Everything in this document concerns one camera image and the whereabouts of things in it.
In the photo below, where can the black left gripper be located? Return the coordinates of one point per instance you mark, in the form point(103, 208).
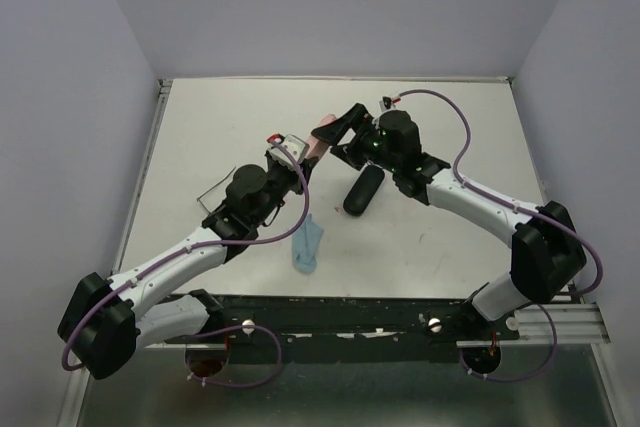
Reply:
point(298, 187)

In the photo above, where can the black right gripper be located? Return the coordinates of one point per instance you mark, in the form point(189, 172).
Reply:
point(354, 119)

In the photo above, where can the black glasses case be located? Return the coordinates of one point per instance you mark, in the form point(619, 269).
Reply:
point(363, 190)

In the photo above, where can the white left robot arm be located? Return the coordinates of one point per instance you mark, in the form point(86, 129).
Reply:
point(108, 319)

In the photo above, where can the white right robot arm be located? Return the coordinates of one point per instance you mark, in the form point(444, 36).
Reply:
point(544, 254)

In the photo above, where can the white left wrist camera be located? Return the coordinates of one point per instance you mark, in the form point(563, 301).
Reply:
point(288, 151)

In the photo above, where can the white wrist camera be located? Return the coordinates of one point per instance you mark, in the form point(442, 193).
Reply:
point(388, 104)
point(288, 151)

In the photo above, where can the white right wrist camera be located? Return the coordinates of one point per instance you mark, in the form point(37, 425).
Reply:
point(388, 104)

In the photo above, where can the aluminium table frame rail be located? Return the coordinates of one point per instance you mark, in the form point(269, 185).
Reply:
point(165, 86)

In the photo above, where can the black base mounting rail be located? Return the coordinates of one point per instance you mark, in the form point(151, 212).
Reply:
point(254, 330)

